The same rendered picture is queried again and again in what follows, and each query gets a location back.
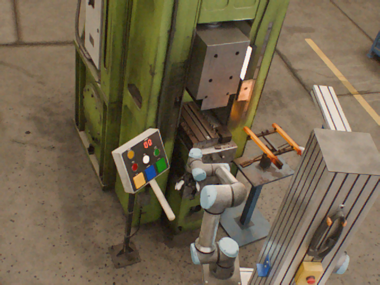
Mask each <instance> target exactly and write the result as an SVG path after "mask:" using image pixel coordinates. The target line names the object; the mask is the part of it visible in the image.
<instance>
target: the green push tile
mask: <svg viewBox="0 0 380 285"><path fill-rule="evenodd" d="M156 167H157V170H158V173H160V172H161V171H163V170H164V169H165V168H167V167H166V163H165V160H164V158H161V159H160V160H159V161H157V162H156Z"/></svg>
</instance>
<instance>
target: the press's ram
mask: <svg viewBox="0 0 380 285"><path fill-rule="evenodd" d="M249 43H250V41H249V40H248V38H247V36H246V35H245V34H243V33H242V32H241V31H240V29H239V28H238V27H237V26H235V25H234V24H233V23H232V21H222V23H221V24H220V26H218V27H206V26H204V25H202V24H196V34H195V41H194V44H193V51H192V57H191V61H190V65H189V71H188V77H187V84H186V86H187V88H188V89H189V91H190V92H191V93H192V94H193V96H194V97H195V99H196V100H201V99H205V97H206V98H213V97H216V96H224V95H226V93H227V94H235V93H237V90H238V86H239V81H240V77H241V72H242V70H243V68H244V63H245V59H246V56H247V51H248V48H249Z"/></svg>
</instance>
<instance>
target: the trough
mask: <svg viewBox="0 0 380 285"><path fill-rule="evenodd" d="M184 105H185V107H186V108H187V110H188V111H189V113H190V114H191V115H192V116H193V118H194V119H195V121H196V123H197V124H198V126H200V128H201V130H202V131H203V133H204V134H205V136H206V137H207V136H209V138H208V140H209V139H211V136H210V134H209V133H208V131H207V130H206V129H205V128H204V126H203V124H202V123H201V122H200V120H199V118H198V117H197V116H196V114H195V112H194V111H193V110H192V108H190V106H189V105H188V103H184Z"/></svg>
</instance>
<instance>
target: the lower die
mask: <svg viewBox="0 0 380 285"><path fill-rule="evenodd" d="M184 103H188V105H189V106H190V108H192V110H193V111H194V112H195V114H196V116H197V117H198V118H199V120H200V122H201V123H202V124H203V126H204V128H205V129H206V130H207V131H208V133H209V134H210V136H211V139H209V140H208V138H207V137H206V136H205V134H204V133H203V131H202V130H201V128H200V126H198V124H197V123H196V121H195V119H194V118H193V116H192V115H191V114H190V113H189V111H188V110H187V108H186V107H185V105H184ZM198 110H199V109H198V108H197V106H196V104H195V103H194V102H193V101H192V102H188V101H187V102H183V103H182V110H181V115H180V117H182V119H181V118H180V121H179V127H180V130H181V132H182V129H183V136H185V132H186V130H188V129H190V131H189V130H188V131H187V132H186V136H185V138H186V139H188V143H189V145H190V146H191V147H192V148H198V149H200V148H204V147H208V146H213V145H217V142H218V138H219V137H218V135H217V134H215V130H212V127H211V126H209V125H210V124H209V122H207V119H205V118H203V117H204V116H203V115H202V114H201V111H200V110H199V111H198ZM181 122H182V123H181ZM184 122H185V123H184ZM206 122H207V123H206ZM180 123H181V125H180ZM185 125H187V126H188V128H187V126H185ZM183 126H185V127H184V128H183ZM190 133H193V136H192V134H190ZM189 134H190V135H189ZM188 135H189V138H188Z"/></svg>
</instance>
